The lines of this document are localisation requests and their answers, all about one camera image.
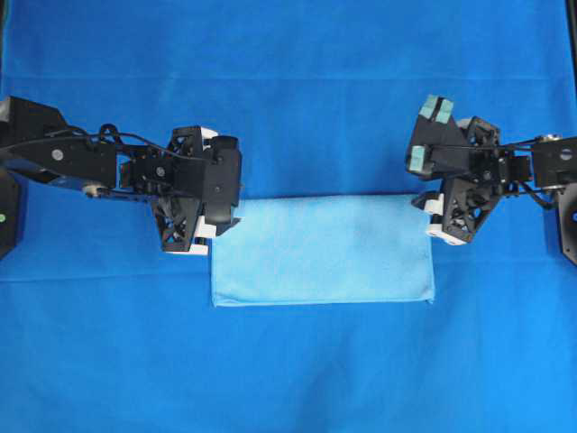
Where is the light blue towel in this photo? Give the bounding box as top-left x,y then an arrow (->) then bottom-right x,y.
211,195 -> 435,307

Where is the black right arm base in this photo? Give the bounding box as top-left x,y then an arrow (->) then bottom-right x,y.
545,183 -> 576,266

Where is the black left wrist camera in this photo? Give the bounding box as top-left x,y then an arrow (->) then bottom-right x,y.
203,135 -> 242,233

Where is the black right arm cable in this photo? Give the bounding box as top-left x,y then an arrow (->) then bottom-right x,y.
423,137 -> 564,211

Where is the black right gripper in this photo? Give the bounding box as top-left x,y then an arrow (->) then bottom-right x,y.
411,116 -> 532,246

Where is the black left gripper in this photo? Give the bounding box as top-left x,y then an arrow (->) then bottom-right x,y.
117,126 -> 241,256

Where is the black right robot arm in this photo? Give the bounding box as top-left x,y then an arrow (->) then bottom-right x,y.
406,115 -> 576,245

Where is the blue table cloth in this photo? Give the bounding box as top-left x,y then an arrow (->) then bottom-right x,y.
1,1 -> 576,432

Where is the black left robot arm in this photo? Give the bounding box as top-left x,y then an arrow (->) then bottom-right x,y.
1,97 -> 242,255

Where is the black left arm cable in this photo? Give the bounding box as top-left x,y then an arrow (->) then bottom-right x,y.
0,124 -> 213,163

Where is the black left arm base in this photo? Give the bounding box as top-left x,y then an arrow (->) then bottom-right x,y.
0,168 -> 28,259

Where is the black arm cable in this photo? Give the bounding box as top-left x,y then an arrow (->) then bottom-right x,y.
0,124 -> 213,163
423,137 -> 564,211

